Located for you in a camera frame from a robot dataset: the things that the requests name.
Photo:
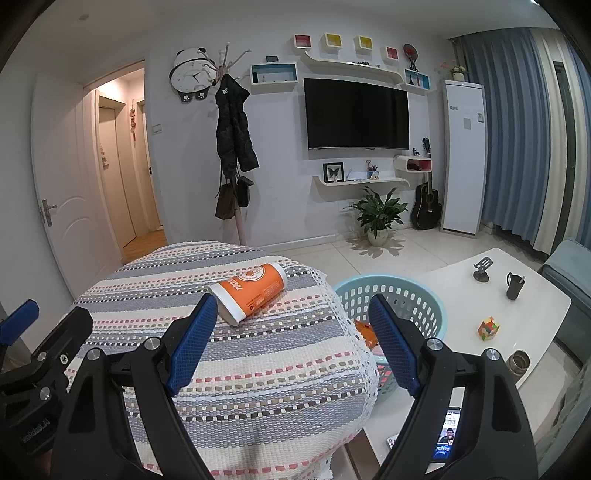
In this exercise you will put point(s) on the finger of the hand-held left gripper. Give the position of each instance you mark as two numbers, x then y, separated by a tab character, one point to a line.
21	321
69	332

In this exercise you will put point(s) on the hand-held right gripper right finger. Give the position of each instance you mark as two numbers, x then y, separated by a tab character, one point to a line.
392	341

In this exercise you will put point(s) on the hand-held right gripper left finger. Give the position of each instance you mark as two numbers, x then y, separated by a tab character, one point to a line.
191	341

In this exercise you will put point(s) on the blue laundry basket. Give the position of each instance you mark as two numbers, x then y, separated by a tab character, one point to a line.
415	300

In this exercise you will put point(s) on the orange paper cup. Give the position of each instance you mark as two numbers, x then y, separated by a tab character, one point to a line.
251	288

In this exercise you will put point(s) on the white coffee table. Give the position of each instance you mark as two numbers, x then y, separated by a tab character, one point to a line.
461	295

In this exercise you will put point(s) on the colourful puzzle cube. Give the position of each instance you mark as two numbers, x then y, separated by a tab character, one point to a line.
488	328

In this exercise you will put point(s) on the smartphone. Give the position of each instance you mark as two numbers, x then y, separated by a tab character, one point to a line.
447	436

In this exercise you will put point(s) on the black phone stand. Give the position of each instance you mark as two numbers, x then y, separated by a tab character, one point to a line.
482	273

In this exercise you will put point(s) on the white coat rack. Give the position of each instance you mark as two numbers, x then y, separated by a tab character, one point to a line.
243	226

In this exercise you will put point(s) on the metal cup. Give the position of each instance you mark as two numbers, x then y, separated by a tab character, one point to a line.
519	362

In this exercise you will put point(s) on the black mug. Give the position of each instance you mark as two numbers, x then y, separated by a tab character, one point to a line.
513	288

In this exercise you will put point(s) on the green potted plant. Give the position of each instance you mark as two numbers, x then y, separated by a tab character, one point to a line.
376	210

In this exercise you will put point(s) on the black guitar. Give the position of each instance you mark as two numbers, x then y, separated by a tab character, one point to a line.
425	210

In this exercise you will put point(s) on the brown handbag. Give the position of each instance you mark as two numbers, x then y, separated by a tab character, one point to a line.
225	203

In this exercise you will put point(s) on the white door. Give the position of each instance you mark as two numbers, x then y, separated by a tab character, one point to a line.
69	184

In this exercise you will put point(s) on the beige hallway door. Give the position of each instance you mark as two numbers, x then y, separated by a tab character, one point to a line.
115	184

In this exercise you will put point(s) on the black handbag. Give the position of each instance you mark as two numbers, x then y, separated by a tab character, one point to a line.
243	194

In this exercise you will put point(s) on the pen holder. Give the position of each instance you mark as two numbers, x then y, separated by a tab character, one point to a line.
371	174

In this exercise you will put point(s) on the red white box shelf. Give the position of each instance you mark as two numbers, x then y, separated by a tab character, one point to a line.
418	165

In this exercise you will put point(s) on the framed butterfly picture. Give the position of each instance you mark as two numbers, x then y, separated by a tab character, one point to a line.
334	172

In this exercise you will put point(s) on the teal sofa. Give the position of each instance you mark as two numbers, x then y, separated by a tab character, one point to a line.
570	267

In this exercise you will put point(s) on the white standing air conditioner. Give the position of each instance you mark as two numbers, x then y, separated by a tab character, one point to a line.
461	161

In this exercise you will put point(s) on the small black guitar ornament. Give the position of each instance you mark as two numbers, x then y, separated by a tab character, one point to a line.
426	147

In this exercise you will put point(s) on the red hanging ornament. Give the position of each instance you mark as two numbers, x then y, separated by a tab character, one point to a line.
133	122

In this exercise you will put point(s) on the black television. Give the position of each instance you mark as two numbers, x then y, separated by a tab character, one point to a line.
355	113

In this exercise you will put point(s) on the blue beige curtain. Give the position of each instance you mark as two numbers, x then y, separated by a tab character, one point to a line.
517	138

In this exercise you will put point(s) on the blue white narrow box shelf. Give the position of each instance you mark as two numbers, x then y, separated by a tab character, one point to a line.
418	79

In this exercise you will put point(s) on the small flower pot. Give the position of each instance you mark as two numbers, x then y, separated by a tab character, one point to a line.
458	74

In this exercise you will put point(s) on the blue white wide box shelf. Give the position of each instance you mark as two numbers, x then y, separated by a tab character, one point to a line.
277	73

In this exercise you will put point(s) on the round fan ornament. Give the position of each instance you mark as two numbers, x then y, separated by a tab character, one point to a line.
411	51

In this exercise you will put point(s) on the white curved low wall shelf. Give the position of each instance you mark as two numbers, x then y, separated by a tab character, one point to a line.
364	183

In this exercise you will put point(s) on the panda wall clock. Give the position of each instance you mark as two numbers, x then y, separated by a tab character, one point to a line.
191	76

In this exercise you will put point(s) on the white curved high wall shelf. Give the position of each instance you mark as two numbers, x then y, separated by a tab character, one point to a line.
351	66

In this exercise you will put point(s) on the small red cube wall shelf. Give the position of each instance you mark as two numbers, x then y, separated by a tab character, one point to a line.
392	53

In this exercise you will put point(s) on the yellow cube wall shelf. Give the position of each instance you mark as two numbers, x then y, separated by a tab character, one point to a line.
333	40
364	44

